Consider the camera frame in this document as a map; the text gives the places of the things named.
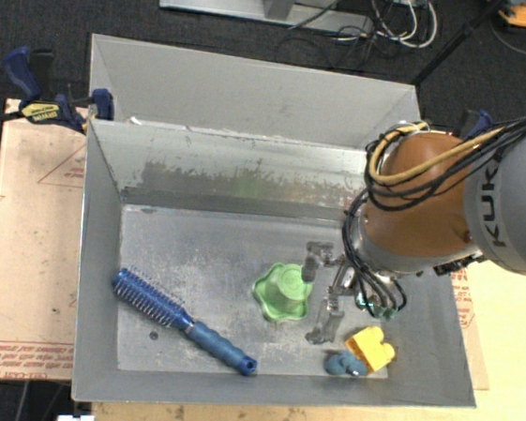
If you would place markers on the green flower-shaped cup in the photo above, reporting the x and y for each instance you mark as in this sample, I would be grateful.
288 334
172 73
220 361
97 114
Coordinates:
282 294

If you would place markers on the blue hairbrush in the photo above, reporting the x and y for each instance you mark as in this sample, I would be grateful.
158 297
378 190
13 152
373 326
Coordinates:
171 314

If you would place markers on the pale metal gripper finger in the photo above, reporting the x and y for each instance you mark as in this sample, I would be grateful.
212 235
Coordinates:
311 262
325 325

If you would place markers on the small blue rubber toy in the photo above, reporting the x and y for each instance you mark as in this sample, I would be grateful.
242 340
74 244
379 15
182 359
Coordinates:
340 363

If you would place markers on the yellow toy building block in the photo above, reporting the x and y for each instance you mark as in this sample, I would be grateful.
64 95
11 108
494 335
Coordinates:
370 349

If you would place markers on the grey metal bin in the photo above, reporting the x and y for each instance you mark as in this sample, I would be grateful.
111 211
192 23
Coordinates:
221 247

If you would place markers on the brown cardboard board, red print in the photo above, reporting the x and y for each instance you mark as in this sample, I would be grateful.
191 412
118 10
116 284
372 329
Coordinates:
33 235

